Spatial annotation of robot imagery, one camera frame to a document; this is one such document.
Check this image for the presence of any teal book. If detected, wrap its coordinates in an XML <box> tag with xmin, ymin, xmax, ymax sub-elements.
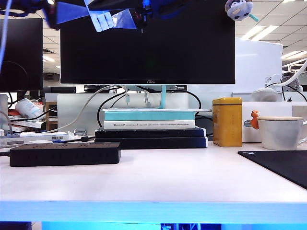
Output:
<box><xmin>104</xmin><ymin>111</ymin><xmax>195</xmax><ymax>122</ymax></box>

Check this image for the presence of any white mug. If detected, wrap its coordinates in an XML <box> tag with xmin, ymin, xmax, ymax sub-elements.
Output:
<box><xmin>257</xmin><ymin>116</ymin><xmax>307</xmax><ymax>151</ymax></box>

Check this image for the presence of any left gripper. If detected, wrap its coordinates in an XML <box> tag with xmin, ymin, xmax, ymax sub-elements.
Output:
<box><xmin>42</xmin><ymin>0</ymin><xmax>90</xmax><ymax>31</ymax></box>

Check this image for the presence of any black mouse pad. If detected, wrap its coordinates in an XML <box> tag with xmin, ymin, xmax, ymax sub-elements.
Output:
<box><xmin>237</xmin><ymin>150</ymin><xmax>307</xmax><ymax>190</ymax></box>

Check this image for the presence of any white charger cable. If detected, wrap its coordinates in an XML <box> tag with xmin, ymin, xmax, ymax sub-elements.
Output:
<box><xmin>0</xmin><ymin>0</ymin><xmax>13</xmax><ymax>72</ymax></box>

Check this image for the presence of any black book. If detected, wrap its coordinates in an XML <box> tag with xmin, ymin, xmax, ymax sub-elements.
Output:
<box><xmin>94</xmin><ymin>126</ymin><xmax>207</xmax><ymax>139</ymax></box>
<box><xmin>94</xmin><ymin>137</ymin><xmax>208</xmax><ymax>149</ymax></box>

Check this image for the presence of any silver monitor stand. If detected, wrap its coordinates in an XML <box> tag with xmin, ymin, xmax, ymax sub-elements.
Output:
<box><xmin>100</xmin><ymin>84</ymin><xmax>213</xmax><ymax>113</ymax></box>

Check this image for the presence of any orange fox figurine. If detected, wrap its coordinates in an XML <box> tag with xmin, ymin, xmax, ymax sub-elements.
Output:
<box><xmin>250</xmin><ymin>110</ymin><xmax>261</xmax><ymax>129</ymax></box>

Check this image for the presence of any thick grey cable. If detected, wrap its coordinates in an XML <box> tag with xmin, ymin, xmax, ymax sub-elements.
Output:
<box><xmin>45</xmin><ymin>85</ymin><xmax>128</xmax><ymax>134</ymax></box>

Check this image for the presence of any yellow tin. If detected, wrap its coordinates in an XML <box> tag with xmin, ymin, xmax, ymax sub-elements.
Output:
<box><xmin>212</xmin><ymin>97</ymin><xmax>243</xmax><ymax>148</ymax></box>

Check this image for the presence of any white book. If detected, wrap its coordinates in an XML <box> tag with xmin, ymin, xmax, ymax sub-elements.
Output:
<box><xmin>103</xmin><ymin>120</ymin><xmax>196</xmax><ymax>130</ymax></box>

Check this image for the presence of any white charger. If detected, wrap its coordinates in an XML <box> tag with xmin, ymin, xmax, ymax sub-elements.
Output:
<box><xmin>90</xmin><ymin>11</ymin><xmax>113</xmax><ymax>32</ymax></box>

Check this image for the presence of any white board panel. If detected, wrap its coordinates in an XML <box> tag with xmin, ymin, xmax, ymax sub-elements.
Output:
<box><xmin>235</xmin><ymin>37</ymin><xmax>283</xmax><ymax>94</ymax></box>

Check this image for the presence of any black monitor with pole stand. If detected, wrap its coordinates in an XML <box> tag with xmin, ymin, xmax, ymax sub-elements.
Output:
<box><xmin>0</xmin><ymin>18</ymin><xmax>44</xmax><ymax>92</ymax></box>

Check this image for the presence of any white curved hose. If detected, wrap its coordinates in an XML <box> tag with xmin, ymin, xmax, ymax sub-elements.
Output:
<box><xmin>280</xmin><ymin>58</ymin><xmax>307</xmax><ymax>87</ymax></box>

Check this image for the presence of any white plastic bottle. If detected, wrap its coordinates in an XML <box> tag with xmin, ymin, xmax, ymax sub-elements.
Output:
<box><xmin>14</xmin><ymin>98</ymin><xmax>44</xmax><ymax>119</ymax></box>

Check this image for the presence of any blue white medicine box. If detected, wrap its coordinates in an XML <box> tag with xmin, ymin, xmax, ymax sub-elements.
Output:
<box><xmin>0</xmin><ymin>131</ymin><xmax>75</xmax><ymax>148</ymax></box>

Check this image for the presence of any white rounded object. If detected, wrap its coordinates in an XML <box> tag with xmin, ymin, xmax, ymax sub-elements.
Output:
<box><xmin>251</xmin><ymin>87</ymin><xmax>279</xmax><ymax>103</ymax></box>

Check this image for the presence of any blue plug black cable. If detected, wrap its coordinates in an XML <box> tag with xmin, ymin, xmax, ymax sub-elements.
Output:
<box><xmin>53</xmin><ymin>135</ymin><xmax>96</xmax><ymax>144</ymax></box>

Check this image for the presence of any black AOC monitor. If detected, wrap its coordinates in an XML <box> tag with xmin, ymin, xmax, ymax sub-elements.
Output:
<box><xmin>59</xmin><ymin>0</ymin><xmax>236</xmax><ymax>85</ymax></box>

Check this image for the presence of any messy book pile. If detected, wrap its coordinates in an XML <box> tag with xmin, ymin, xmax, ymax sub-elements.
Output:
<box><xmin>8</xmin><ymin>109</ymin><xmax>46</xmax><ymax>134</ymax></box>

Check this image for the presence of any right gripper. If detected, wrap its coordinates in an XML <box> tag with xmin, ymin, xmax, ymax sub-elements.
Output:
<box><xmin>83</xmin><ymin>0</ymin><xmax>173</xmax><ymax>33</ymax></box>

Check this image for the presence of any black monitor cable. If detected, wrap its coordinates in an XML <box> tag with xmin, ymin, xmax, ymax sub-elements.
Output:
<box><xmin>97</xmin><ymin>90</ymin><xmax>129</xmax><ymax>127</ymax></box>
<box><xmin>187</xmin><ymin>89</ymin><xmax>202</xmax><ymax>118</ymax></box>

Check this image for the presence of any black power strip wood top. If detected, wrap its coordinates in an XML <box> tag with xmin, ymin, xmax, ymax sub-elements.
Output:
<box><xmin>9</xmin><ymin>141</ymin><xmax>122</xmax><ymax>168</ymax></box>

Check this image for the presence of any brown wooden shelf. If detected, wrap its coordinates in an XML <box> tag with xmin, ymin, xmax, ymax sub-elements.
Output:
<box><xmin>45</xmin><ymin>102</ymin><xmax>58</xmax><ymax>131</ymax></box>

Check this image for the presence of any grey plush toy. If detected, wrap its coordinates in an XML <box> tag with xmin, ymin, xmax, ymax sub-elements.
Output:
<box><xmin>224</xmin><ymin>0</ymin><xmax>260</xmax><ymax>23</ymax></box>

